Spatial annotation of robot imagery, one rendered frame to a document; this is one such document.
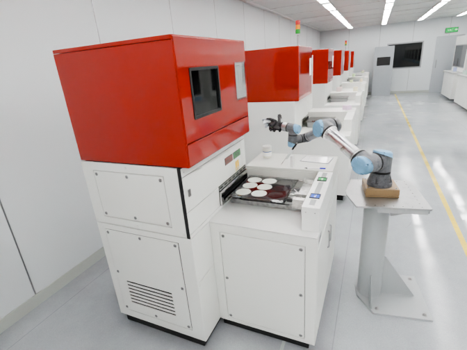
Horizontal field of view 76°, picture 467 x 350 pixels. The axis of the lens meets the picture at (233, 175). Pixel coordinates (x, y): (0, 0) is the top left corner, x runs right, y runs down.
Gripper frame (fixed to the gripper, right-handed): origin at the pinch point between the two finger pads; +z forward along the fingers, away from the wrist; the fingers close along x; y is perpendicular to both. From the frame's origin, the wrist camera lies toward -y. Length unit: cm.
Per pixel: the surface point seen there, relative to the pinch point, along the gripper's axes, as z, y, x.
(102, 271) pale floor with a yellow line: 86, 178, 34
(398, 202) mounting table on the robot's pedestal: -119, 39, 3
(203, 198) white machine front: -35, 102, -49
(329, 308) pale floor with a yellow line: -97, 107, 60
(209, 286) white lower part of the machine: -42, 139, -6
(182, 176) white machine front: -37, 103, -75
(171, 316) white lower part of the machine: -25, 166, 2
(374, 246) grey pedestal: -112, 60, 35
